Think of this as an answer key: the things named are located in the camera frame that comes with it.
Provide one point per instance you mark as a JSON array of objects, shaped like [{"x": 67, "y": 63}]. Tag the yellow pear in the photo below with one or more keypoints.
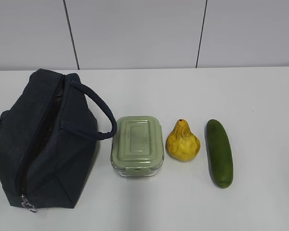
[{"x": 181, "y": 143}]

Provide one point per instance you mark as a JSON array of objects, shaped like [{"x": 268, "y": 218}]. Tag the green lidded glass container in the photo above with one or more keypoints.
[{"x": 137, "y": 147}]

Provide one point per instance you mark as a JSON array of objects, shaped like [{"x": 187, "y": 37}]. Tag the dark navy fabric bag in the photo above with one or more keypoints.
[{"x": 48, "y": 141}]

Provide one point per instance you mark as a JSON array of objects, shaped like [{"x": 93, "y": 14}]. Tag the green cucumber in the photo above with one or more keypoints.
[{"x": 219, "y": 154}]

